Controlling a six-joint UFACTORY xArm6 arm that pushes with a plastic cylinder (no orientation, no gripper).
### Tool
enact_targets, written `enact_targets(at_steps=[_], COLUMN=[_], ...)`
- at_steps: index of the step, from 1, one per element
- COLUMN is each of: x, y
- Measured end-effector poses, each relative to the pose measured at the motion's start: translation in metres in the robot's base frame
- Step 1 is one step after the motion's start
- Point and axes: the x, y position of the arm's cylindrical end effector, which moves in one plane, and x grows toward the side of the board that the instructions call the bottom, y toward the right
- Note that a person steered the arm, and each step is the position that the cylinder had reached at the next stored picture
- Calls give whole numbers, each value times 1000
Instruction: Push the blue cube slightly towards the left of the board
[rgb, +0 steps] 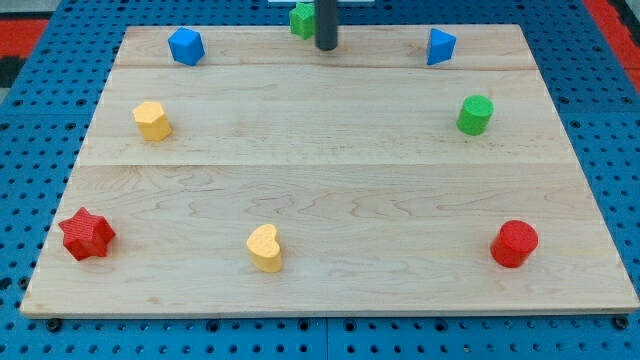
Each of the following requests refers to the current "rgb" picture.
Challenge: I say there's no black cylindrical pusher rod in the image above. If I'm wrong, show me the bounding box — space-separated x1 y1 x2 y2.
314 0 338 51

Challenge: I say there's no blue cube block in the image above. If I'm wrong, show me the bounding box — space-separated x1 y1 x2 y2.
168 27 205 66

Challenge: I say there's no wooden board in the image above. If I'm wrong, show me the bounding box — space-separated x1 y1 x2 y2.
21 24 639 319

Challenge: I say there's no green star block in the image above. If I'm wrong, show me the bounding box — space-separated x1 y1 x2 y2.
289 2 315 40

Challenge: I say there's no blue triangular prism block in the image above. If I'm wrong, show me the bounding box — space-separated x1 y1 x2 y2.
426 28 457 66

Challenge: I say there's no green cylinder block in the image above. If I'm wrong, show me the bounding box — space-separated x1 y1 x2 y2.
456 95 494 136

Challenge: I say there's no yellow hexagon block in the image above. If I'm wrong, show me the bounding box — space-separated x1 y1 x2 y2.
132 101 172 141

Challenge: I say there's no yellow heart block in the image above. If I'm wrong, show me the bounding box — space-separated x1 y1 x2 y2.
246 224 282 273

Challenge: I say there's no red cylinder block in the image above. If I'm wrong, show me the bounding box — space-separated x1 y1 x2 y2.
490 220 539 268

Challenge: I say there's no red star block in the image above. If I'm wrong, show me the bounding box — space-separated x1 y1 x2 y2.
58 207 116 261

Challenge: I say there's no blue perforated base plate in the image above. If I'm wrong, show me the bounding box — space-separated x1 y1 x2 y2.
1 1 639 359

